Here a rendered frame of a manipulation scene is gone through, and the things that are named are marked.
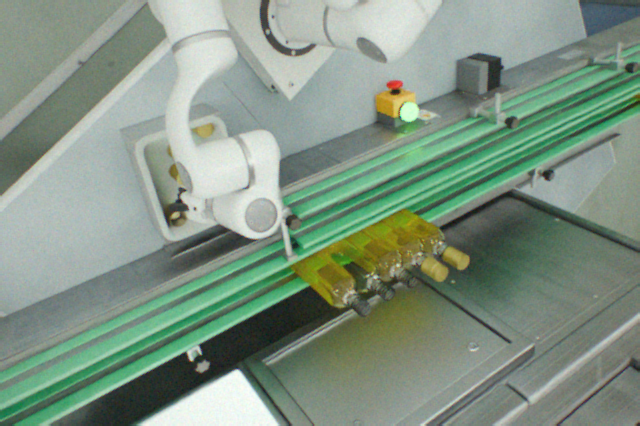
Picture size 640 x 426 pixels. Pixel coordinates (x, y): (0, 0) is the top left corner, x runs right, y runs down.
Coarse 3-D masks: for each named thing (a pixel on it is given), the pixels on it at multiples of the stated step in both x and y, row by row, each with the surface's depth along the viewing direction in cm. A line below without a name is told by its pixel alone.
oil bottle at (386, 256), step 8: (360, 232) 118; (368, 232) 117; (352, 240) 116; (360, 240) 115; (368, 240) 115; (376, 240) 115; (360, 248) 113; (368, 248) 112; (376, 248) 112; (384, 248) 112; (392, 248) 111; (368, 256) 111; (376, 256) 110; (384, 256) 110; (392, 256) 109; (400, 256) 110; (384, 264) 108; (392, 264) 109; (384, 272) 109; (384, 280) 111
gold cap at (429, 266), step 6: (426, 258) 109; (432, 258) 109; (426, 264) 108; (432, 264) 108; (438, 264) 107; (426, 270) 108; (432, 270) 107; (438, 270) 106; (444, 270) 107; (432, 276) 107; (438, 276) 107; (444, 276) 108
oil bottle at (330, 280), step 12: (300, 264) 113; (312, 264) 111; (324, 264) 110; (336, 264) 110; (300, 276) 116; (312, 276) 110; (324, 276) 107; (336, 276) 106; (348, 276) 106; (324, 288) 107; (336, 288) 104; (348, 288) 104; (336, 300) 105
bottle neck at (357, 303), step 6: (348, 294) 104; (354, 294) 103; (348, 300) 103; (354, 300) 102; (360, 300) 102; (354, 306) 102; (360, 306) 101; (366, 306) 102; (360, 312) 101; (366, 312) 102
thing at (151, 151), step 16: (192, 128) 101; (224, 128) 104; (144, 144) 97; (160, 144) 106; (144, 160) 98; (160, 160) 107; (144, 176) 99; (160, 176) 108; (160, 192) 109; (176, 192) 111; (160, 208) 103; (160, 224) 104; (192, 224) 110; (208, 224) 110; (176, 240) 107
